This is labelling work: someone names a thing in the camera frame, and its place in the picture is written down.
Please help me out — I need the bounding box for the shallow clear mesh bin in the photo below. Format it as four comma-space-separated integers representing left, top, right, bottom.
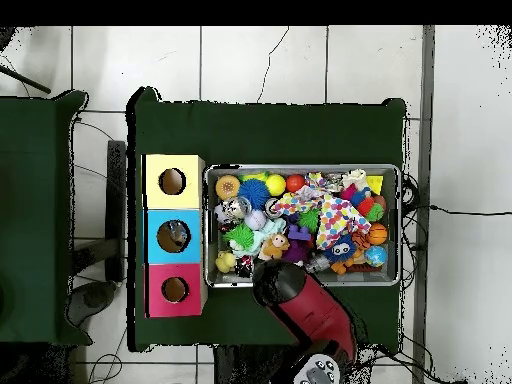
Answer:
203, 163, 402, 288

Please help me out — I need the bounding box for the wooden box with three holes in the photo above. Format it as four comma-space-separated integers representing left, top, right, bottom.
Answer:
142, 153, 208, 319

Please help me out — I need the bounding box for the crushed silver drink can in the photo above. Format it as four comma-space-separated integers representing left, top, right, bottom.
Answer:
223, 195, 253, 221

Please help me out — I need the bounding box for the blue spiky rubber ball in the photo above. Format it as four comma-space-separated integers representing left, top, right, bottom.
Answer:
238, 177, 272, 209

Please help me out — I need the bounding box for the green spiky rubber ball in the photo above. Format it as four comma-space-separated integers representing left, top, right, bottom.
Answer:
224, 222, 257, 252

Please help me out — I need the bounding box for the plain yellow ball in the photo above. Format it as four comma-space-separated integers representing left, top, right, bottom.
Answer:
265, 174, 287, 197

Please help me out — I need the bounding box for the tan plush animal toy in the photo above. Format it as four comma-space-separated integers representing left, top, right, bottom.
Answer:
260, 234, 290, 261

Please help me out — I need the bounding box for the orange ball with cream dots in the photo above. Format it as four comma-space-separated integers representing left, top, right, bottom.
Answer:
215, 174, 241, 201

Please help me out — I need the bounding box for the purple toy building block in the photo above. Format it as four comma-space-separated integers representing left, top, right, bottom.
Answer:
287, 224, 313, 245

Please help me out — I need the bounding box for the small red ball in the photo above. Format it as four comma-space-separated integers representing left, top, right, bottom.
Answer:
286, 173, 306, 193

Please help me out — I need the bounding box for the yellow rubber duck toy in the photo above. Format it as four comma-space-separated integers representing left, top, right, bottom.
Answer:
215, 251, 239, 274

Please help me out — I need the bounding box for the polka dot cloth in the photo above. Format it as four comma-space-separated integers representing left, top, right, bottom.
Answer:
275, 187, 373, 251

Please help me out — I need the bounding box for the dark green table cloth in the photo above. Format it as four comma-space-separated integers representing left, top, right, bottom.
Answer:
0, 87, 91, 347
127, 86, 408, 353

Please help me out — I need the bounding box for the black panel stand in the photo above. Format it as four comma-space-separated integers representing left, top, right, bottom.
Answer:
106, 139, 128, 283

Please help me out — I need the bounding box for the grey stand base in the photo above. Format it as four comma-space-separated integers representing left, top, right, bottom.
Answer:
67, 279, 120, 328

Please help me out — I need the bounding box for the black cable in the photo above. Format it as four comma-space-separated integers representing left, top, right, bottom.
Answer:
427, 203, 512, 217

